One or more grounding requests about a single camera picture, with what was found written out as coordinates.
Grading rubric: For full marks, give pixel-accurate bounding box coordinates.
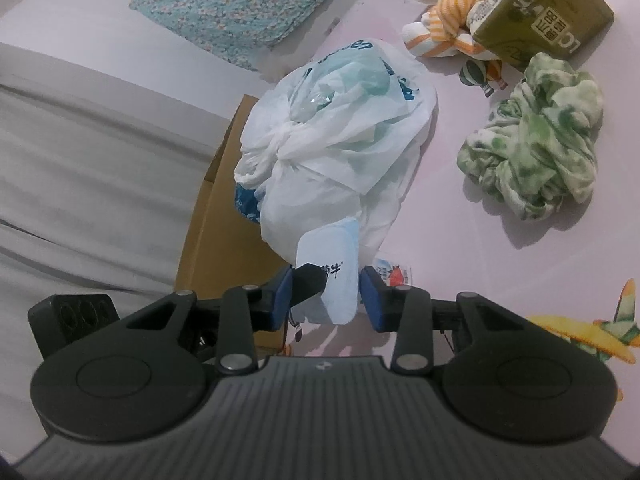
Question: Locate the white blue tissue pack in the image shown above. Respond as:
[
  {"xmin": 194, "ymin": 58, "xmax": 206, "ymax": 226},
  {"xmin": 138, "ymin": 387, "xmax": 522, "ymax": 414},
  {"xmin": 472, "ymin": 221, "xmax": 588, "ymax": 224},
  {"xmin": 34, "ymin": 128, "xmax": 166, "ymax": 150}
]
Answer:
[{"xmin": 292, "ymin": 217, "xmax": 359, "ymax": 325}]

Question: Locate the green tie-dye scrunchie cloth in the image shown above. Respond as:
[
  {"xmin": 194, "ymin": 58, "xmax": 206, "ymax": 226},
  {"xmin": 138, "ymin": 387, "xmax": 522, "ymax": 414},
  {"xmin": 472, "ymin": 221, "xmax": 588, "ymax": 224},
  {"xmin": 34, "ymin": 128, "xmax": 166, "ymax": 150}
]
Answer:
[{"xmin": 457, "ymin": 52, "xmax": 603, "ymax": 221}]

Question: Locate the orange striped plush toy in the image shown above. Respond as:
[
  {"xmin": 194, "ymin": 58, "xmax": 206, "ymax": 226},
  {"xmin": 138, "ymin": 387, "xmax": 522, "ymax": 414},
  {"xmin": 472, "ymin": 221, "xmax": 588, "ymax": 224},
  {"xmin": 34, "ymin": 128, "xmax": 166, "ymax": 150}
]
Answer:
[{"xmin": 400, "ymin": 0, "xmax": 508, "ymax": 96}]

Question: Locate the gold tissue pack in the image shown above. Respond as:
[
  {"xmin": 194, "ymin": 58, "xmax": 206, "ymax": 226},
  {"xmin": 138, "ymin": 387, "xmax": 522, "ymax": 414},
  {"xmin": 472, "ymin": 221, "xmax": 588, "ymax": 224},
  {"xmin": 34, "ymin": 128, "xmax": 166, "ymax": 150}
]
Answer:
[{"xmin": 468, "ymin": 0, "xmax": 614, "ymax": 70}]

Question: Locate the brown cardboard box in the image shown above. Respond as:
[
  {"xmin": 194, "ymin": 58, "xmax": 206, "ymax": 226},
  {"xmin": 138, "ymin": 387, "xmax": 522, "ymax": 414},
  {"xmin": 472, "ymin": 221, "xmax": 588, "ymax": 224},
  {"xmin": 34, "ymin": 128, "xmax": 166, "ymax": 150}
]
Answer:
[{"xmin": 175, "ymin": 96, "xmax": 289, "ymax": 361}]

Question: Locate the white plastic bag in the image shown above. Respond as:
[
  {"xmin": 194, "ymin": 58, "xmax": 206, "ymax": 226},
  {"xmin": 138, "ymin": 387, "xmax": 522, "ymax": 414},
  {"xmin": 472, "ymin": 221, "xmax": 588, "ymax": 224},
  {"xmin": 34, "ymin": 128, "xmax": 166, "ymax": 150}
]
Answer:
[{"xmin": 234, "ymin": 39, "xmax": 437, "ymax": 262}]

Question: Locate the grey sofa cover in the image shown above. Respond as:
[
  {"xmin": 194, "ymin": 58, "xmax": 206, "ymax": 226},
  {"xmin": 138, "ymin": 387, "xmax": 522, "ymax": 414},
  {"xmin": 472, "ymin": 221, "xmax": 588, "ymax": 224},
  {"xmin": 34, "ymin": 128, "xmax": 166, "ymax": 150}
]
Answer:
[{"xmin": 1, "ymin": 46, "xmax": 227, "ymax": 460}]

